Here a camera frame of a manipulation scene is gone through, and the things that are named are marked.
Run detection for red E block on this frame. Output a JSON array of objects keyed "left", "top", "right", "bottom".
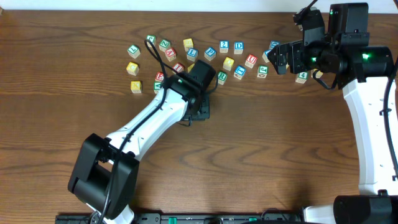
[{"left": 155, "top": 72, "right": 164, "bottom": 82}]

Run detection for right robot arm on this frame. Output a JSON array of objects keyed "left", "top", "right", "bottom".
[{"left": 267, "top": 2, "right": 397, "bottom": 223}]

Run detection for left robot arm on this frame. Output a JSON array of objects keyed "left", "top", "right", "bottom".
[{"left": 68, "top": 60, "right": 216, "bottom": 223}]

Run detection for green 4 block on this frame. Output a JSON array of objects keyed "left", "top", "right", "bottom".
[{"left": 295, "top": 72, "right": 309, "bottom": 84}]

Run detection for blue D block right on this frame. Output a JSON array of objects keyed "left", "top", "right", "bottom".
[{"left": 269, "top": 40, "right": 280, "bottom": 49}]

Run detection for blue d block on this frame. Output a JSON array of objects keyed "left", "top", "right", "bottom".
[
  {"left": 234, "top": 42, "right": 244, "bottom": 55},
  {"left": 269, "top": 40, "right": 280, "bottom": 49}
]

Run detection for blue 5 block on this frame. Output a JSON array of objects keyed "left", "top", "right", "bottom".
[{"left": 262, "top": 49, "right": 271, "bottom": 63}]

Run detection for yellow block far right low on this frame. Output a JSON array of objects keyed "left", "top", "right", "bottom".
[{"left": 312, "top": 69, "right": 323, "bottom": 78}]

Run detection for green J block right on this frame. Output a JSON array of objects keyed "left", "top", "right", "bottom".
[{"left": 257, "top": 65, "right": 269, "bottom": 78}]

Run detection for green j block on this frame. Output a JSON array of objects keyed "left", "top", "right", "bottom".
[
  {"left": 257, "top": 65, "right": 269, "bottom": 78},
  {"left": 146, "top": 35, "right": 156, "bottom": 48}
]

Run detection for green R block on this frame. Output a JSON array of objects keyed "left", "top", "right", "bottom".
[{"left": 218, "top": 71, "right": 228, "bottom": 85}]

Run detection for yellow O block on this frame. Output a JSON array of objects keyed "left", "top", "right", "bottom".
[{"left": 187, "top": 63, "right": 195, "bottom": 73}]

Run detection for red U block upper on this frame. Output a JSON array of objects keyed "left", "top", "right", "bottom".
[{"left": 245, "top": 54, "right": 258, "bottom": 68}]

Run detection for red I block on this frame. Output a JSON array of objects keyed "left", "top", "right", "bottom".
[{"left": 172, "top": 62, "right": 185, "bottom": 74}]

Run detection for green V block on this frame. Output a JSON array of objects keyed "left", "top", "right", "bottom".
[{"left": 153, "top": 82, "right": 162, "bottom": 94}]

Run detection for yellow Q block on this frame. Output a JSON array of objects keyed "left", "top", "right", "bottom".
[{"left": 223, "top": 57, "right": 234, "bottom": 71}]

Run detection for blue L block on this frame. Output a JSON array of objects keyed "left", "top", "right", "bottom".
[{"left": 187, "top": 48, "right": 198, "bottom": 62}]

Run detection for blue P block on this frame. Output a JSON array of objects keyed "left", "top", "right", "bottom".
[{"left": 204, "top": 47, "right": 216, "bottom": 61}]

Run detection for blue T block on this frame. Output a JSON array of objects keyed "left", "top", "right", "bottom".
[{"left": 234, "top": 65, "right": 246, "bottom": 80}]

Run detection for red A block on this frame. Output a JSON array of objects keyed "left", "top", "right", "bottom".
[{"left": 165, "top": 48, "right": 177, "bottom": 62}]

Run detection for yellow S block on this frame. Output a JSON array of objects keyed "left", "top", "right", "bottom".
[{"left": 183, "top": 38, "right": 194, "bottom": 52}]

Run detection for blue 2 block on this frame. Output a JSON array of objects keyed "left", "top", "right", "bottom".
[{"left": 220, "top": 40, "right": 229, "bottom": 54}]

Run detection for yellow K block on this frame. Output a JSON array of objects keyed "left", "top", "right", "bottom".
[{"left": 130, "top": 81, "right": 142, "bottom": 94}]

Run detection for green Z block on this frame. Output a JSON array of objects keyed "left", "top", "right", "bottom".
[{"left": 159, "top": 39, "right": 171, "bottom": 52}]

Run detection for yellow C block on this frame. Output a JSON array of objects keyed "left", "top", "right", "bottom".
[{"left": 126, "top": 62, "right": 139, "bottom": 76}]

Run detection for green L block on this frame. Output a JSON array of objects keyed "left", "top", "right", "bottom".
[{"left": 127, "top": 45, "right": 141, "bottom": 59}]

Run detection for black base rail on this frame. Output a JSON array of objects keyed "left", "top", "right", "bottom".
[{"left": 55, "top": 212, "right": 305, "bottom": 224}]

